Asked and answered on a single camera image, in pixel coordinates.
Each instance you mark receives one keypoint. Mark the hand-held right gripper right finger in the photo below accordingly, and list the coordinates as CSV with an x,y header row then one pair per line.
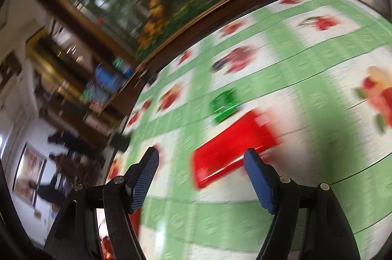
x,y
260,183

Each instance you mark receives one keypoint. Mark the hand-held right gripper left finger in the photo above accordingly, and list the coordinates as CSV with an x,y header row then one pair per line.
x,y
142,183

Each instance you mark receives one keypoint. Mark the plain glossy red snack packet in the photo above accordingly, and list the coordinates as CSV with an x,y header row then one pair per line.
x,y
226,152

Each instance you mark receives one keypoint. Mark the black object at table edge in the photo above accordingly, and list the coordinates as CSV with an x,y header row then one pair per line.
x,y
118,142

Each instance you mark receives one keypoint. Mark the dark wooden sideboard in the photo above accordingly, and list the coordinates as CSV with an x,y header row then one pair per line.
x,y
122,103

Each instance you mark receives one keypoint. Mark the small green snack packet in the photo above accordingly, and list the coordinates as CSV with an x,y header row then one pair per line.
x,y
223,105

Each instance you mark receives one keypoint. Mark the blue thermos jug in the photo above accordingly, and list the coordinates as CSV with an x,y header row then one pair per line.
x,y
107,77

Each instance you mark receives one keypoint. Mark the green bottle pack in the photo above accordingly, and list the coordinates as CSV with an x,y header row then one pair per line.
x,y
122,67

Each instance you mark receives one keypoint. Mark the framed wall picture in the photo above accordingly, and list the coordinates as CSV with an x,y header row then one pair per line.
x,y
27,171

